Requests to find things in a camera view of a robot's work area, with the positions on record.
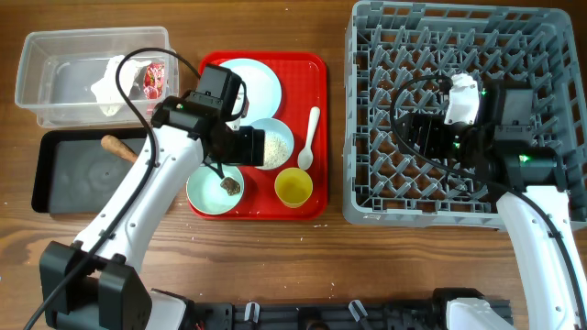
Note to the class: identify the white plastic spoon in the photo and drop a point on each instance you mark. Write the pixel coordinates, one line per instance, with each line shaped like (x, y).
(305, 157)

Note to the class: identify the yellow plastic cup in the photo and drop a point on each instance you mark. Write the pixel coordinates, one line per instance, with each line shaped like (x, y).
(293, 187)

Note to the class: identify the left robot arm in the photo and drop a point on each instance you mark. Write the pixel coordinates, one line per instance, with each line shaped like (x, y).
(93, 283)

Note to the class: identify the large light blue plate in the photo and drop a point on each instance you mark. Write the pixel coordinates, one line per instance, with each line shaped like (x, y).
(264, 91)

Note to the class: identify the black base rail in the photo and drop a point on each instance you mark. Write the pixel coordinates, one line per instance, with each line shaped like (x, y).
(409, 314)

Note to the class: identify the red serving tray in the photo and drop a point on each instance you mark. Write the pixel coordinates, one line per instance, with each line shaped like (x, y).
(303, 78)

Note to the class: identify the white rice pile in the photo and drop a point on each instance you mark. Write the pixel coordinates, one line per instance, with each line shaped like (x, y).
(275, 151)

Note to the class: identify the white napkin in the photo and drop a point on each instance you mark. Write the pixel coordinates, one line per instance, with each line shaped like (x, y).
(105, 90)

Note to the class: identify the red snack wrapper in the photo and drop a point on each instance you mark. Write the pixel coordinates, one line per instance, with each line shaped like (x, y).
(154, 80)

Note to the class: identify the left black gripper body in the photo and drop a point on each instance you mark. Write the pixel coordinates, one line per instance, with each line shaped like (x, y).
(238, 147)

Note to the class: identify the black waste tray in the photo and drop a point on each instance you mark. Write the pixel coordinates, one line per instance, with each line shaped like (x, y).
(75, 174)

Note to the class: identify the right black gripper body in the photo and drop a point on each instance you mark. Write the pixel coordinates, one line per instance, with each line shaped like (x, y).
(456, 140)

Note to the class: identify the light blue rice bowl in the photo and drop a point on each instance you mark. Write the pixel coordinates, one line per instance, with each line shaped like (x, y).
(278, 127)

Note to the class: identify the mint green bowl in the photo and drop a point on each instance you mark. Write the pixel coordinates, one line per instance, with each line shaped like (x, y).
(206, 195)

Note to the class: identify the dark brown food scrap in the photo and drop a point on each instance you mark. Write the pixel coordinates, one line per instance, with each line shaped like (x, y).
(231, 186)

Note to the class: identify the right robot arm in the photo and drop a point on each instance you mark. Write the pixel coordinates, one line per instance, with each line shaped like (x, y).
(487, 130)

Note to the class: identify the grey dishwasher rack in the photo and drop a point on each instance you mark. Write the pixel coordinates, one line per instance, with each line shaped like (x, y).
(394, 49)

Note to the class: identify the clear plastic bin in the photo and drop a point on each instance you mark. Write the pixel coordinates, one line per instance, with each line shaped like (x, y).
(58, 68)

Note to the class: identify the brown bread stick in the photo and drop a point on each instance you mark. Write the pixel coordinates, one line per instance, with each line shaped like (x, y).
(117, 147)

